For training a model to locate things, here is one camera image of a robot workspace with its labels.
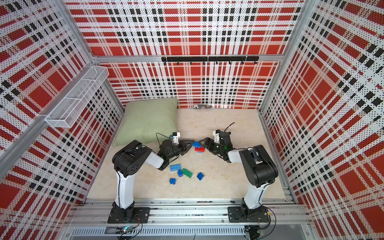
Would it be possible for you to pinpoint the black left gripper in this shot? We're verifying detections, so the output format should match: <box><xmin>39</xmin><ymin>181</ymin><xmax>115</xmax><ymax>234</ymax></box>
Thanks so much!
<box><xmin>167</xmin><ymin>139</ymin><xmax>195</xmax><ymax>160</ymax></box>

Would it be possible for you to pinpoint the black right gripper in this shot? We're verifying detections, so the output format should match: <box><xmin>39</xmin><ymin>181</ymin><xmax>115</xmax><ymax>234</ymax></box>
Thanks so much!
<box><xmin>199</xmin><ymin>137</ymin><xmax>224</xmax><ymax>155</ymax></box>

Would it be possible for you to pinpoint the red lego brick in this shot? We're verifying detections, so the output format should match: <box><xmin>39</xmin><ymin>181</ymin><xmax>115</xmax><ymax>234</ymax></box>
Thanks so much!
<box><xmin>195</xmin><ymin>147</ymin><xmax>205</xmax><ymax>153</ymax></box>

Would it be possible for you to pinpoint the blue long lego brick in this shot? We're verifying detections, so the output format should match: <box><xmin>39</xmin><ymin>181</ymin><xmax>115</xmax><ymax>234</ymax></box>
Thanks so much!
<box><xmin>193</xmin><ymin>141</ymin><xmax>202</xmax><ymax>149</ymax></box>

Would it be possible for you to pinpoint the blue small lego brick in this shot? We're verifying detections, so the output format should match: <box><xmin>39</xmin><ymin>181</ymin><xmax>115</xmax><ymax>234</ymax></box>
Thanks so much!
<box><xmin>197</xmin><ymin>173</ymin><xmax>204</xmax><ymax>181</ymax></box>

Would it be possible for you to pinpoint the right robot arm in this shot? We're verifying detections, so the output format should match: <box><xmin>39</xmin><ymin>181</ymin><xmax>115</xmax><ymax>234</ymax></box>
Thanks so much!
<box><xmin>199</xmin><ymin>132</ymin><xmax>279</xmax><ymax>210</ymax></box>

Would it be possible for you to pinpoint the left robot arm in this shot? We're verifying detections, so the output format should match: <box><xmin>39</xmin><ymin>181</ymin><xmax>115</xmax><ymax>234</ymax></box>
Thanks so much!
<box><xmin>112</xmin><ymin>139</ymin><xmax>195</xmax><ymax>210</ymax></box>

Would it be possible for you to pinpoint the light blue lego brick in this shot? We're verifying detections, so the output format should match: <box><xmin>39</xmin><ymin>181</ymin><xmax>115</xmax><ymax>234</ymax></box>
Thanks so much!
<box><xmin>170</xmin><ymin>164</ymin><xmax>181</xmax><ymax>172</ymax></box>

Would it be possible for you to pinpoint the green lego brick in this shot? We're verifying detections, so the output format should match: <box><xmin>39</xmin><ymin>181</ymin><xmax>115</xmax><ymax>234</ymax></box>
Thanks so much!
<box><xmin>182</xmin><ymin>169</ymin><xmax>193</xmax><ymax>178</ymax></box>

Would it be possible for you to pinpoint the blue tiny lego brick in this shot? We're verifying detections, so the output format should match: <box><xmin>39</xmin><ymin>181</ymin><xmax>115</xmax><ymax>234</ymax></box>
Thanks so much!
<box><xmin>177</xmin><ymin>170</ymin><xmax>184</xmax><ymax>178</ymax></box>

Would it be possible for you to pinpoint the flag print rolled pouch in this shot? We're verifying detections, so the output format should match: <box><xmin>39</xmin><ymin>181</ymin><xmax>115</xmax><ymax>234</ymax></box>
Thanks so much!
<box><xmin>194</xmin><ymin>104</ymin><xmax>213</xmax><ymax>109</ymax></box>

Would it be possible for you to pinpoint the green cushion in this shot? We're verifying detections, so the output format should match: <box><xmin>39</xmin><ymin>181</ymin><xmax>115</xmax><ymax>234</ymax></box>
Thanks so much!
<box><xmin>112</xmin><ymin>98</ymin><xmax>179</xmax><ymax>147</ymax></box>

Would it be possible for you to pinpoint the green circuit board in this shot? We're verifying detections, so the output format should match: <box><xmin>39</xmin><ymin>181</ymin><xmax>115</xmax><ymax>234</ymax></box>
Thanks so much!
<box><xmin>116</xmin><ymin>226</ymin><xmax>133</xmax><ymax>235</ymax></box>

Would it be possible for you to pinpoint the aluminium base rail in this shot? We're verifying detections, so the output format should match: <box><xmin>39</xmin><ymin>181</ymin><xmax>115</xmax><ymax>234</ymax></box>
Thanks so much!
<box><xmin>60</xmin><ymin>199</ymin><xmax>314</xmax><ymax>240</ymax></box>

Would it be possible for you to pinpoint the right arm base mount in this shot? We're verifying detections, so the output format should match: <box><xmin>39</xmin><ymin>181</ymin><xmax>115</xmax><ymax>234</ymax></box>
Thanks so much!
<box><xmin>228</xmin><ymin>205</ymin><xmax>270</xmax><ymax>223</ymax></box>

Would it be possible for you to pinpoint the black hook rail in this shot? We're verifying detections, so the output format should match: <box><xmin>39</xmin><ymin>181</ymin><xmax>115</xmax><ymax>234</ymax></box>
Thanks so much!
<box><xmin>161</xmin><ymin>56</ymin><xmax>260</xmax><ymax>64</ymax></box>

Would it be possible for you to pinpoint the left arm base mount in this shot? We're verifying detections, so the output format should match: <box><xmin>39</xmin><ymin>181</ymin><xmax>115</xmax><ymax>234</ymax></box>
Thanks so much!
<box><xmin>108</xmin><ymin>202</ymin><xmax>151</xmax><ymax>224</ymax></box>

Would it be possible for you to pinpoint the white wire basket shelf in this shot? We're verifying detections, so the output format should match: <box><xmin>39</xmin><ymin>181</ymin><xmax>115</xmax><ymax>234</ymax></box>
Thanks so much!
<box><xmin>45</xmin><ymin>66</ymin><xmax>109</xmax><ymax>129</ymax></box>

